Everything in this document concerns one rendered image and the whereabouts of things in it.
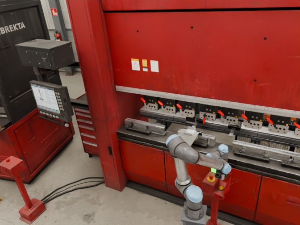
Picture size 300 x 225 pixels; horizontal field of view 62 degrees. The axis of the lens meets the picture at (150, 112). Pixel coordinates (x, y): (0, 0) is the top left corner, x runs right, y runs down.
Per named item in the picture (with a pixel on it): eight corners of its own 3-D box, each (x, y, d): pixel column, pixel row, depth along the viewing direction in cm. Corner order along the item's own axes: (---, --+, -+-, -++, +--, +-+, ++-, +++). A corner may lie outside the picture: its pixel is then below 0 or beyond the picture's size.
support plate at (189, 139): (172, 143, 240) (172, 143, 239) (181, 130, 260) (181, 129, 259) (189, 147, 232) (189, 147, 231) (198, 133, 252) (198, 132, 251)
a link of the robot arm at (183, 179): (184, 200, 194) (173, 147, 165) (174, 188, 206) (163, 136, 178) (197, 193, 197) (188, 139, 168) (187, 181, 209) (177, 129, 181)
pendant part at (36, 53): (39, 122, 274) (14, 44, 233) (57, 112, 292) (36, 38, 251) (72, 133, 249) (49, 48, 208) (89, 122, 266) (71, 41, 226)
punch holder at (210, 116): (199, 118, 240) (199, 103, 233) (202, 114, 247) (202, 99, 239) (214, 121, 234) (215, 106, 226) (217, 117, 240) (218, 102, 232)
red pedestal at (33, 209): (18, 218, 298) (-8, 164, 258) (35, 203, 317) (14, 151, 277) (30, 225, 289) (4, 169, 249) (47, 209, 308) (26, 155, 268)
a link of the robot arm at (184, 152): (189, 149, 157) (235, 164, 183) (180, 141, 166) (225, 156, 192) (180, 164, 159) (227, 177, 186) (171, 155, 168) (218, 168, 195)
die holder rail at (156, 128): (125, 127, 296) (124, 119, 291) (127, 124, 300) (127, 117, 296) (163, 135, 273) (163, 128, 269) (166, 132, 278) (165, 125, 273)
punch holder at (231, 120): (220, 122, 232) (221, 106, 224) (222, 118, 238) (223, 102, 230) (237, 125, 225) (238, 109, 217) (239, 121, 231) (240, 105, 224)
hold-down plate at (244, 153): (234, 155, 236) (234, 152, 235) (235, 152, 240) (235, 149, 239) (268, 163, 223) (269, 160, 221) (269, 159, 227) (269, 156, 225)
